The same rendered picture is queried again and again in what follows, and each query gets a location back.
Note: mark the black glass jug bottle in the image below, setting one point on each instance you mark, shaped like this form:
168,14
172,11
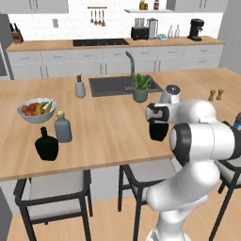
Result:
47,147

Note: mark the black hob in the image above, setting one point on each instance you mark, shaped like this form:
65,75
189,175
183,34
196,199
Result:
100,42

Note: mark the grey wall socket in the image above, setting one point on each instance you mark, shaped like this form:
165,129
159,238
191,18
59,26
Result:
55,23

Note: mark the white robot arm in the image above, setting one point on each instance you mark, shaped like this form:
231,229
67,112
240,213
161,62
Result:
200,138

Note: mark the dark grey sink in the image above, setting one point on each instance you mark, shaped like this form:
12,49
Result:
108,86

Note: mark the white wall shelf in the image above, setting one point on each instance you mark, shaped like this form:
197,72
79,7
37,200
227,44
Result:
147,11

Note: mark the orange fruit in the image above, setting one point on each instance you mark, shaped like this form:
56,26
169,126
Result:
25,109

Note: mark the silver kettle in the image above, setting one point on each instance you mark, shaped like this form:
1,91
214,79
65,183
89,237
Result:
152,28

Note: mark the black chair grey seat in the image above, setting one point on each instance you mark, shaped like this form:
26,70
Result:
53,191
147,171
230,175

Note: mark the wooden knife block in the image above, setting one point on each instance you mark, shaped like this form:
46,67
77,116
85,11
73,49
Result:
17,36

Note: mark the grey soap dispenser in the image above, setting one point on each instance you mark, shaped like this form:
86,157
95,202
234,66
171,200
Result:
80,88

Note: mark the grey tap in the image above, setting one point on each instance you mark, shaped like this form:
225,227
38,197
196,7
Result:
132,67

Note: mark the wooden utensil rail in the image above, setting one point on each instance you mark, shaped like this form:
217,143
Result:
97,7

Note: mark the wooden shaker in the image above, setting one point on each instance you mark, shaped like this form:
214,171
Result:
220,94
212,95

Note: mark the black toaster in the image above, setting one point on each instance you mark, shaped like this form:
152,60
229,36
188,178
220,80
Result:
139,33

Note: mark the red apple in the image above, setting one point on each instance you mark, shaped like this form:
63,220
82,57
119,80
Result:
32,107

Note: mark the black coffee machine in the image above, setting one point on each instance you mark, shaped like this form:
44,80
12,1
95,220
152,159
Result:
196,29

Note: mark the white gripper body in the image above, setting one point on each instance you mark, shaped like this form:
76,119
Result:
150,108

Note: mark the grey bottle with cork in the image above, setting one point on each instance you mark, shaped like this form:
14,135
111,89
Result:
63,128

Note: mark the grey wall cupboards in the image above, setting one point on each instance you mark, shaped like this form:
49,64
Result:
197,5
31,6

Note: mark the teal small box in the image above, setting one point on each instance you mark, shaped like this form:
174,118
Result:
162,37

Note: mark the hanging wooden utensil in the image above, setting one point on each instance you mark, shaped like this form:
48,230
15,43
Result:
92,18
96,19
99,18
103,20

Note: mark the clear glass bottle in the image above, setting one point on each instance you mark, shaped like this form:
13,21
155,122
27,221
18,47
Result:
177,33
170,33

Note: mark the yellow bananas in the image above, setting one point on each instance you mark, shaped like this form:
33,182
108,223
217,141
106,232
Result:
43,107

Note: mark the white fruit bowl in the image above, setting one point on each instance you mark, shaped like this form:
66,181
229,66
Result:
36,118

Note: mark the green plant in pot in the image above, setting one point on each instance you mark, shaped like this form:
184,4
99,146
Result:
140,92

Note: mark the yellow jar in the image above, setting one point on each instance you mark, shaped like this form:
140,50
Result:
143,5

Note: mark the red jar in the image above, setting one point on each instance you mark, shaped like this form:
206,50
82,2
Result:
156,5

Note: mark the grey base cupboards run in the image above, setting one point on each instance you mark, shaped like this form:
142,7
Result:
78,64

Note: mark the grey oven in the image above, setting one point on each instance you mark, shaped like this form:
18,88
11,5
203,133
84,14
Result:
3,62

